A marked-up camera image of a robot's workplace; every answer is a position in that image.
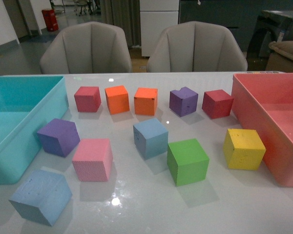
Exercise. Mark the light blue foam block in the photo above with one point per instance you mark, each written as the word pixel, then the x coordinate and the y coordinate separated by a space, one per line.
pixel 42 197
pixel 150 138

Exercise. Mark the orange foam block right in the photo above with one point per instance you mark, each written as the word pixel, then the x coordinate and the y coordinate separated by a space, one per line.
pixel 145 101

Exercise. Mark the orange foam block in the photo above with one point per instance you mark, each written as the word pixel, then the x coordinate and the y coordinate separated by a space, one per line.
pixel 117 99
pixel 145 101

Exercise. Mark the orange foam block left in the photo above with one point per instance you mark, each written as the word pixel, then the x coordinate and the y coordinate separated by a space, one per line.
pixel 117 99

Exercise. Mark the notched purple foam block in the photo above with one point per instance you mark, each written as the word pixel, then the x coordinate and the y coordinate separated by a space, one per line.
pixel 183 102

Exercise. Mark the green foam block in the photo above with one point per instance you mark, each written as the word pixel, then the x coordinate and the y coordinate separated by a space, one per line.
pixel 187 161

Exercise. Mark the magenta red foam block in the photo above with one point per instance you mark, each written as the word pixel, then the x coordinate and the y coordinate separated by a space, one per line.
pixel 88 99

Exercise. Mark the pink foam block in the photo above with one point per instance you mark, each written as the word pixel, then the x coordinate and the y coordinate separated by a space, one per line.
pixel 93 159

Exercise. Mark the dark red foam block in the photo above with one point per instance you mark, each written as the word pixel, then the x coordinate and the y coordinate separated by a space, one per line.
pixel 217 103

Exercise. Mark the grey chair right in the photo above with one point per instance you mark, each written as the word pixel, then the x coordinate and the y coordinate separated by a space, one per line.
pixel 196 47

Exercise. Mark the grey chair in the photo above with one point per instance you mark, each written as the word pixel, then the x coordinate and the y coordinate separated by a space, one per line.
pixel 196 47
pixel 87 48

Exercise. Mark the grey chair left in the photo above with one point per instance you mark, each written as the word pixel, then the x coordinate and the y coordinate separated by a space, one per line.
pixel 87 48

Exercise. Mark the white drawer cabinet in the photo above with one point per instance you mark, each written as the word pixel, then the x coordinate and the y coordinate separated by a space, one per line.
pixel 155 16

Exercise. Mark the yellow foam block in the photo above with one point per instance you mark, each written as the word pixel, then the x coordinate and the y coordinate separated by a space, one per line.
pixel 243 149

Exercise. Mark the grey curtain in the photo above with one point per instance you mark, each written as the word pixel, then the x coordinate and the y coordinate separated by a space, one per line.
pixel 124 14

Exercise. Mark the pink plastic bin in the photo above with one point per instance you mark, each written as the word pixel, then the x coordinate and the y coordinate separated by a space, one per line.
pixel 264 102

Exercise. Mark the teal plastic bin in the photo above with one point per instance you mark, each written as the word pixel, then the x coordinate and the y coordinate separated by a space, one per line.
pixel 27 103

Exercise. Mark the dark grey counter cabinet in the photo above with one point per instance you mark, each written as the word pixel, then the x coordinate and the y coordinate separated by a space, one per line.
pixel 239 16

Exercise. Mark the brown sofa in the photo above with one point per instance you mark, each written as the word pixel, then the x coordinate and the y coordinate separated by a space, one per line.
pixel 281 57

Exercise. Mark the black appliance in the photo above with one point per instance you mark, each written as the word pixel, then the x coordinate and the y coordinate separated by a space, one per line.
pixel 271 25

